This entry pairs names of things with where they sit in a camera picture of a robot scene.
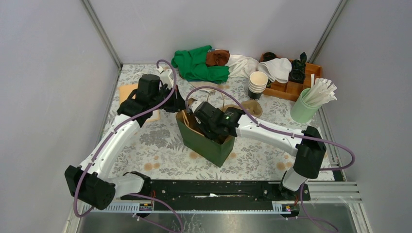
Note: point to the black crumpled bag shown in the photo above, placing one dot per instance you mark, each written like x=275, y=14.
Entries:
x=297, y=73

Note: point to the wooden compartment tray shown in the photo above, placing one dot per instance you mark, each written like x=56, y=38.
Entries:
x=292, y=90

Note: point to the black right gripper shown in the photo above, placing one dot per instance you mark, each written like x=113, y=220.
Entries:
x=212, y=136

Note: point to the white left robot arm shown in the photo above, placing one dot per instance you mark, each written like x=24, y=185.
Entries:
x=90, y=181

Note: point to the green straw holder cup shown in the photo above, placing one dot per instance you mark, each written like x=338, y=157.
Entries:
x=302, y=112

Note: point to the white folded towel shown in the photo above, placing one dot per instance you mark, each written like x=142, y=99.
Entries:
x=277, y=69

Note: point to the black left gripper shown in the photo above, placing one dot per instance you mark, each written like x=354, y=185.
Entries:
x=178, y=103

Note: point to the white cloth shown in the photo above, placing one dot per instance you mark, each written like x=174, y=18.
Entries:
x=241, y=66

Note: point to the white paper straws bundle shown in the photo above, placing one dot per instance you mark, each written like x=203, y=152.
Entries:
x=322, y=92

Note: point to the green cloth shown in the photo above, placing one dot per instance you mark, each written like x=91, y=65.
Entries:
x=191, y=65

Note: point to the stack of paper cups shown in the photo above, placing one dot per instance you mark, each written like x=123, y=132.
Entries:
x=257, y=84

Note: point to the brown cloth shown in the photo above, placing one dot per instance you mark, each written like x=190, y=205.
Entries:
x=217, y=58

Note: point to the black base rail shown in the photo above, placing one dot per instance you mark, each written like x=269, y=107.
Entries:
x=188, y=195

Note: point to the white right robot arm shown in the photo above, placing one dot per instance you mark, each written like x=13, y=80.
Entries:
x=305, y=145

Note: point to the green paper bag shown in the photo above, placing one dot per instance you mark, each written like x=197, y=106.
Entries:
x=215, y=151

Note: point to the floral table mat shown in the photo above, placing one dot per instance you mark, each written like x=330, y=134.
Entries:
x=158, y=150

